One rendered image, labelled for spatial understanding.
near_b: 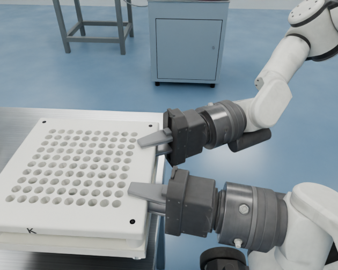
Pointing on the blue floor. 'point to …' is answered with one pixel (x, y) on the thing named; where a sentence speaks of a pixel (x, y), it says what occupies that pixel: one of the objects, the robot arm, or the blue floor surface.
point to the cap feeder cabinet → (186, 40)
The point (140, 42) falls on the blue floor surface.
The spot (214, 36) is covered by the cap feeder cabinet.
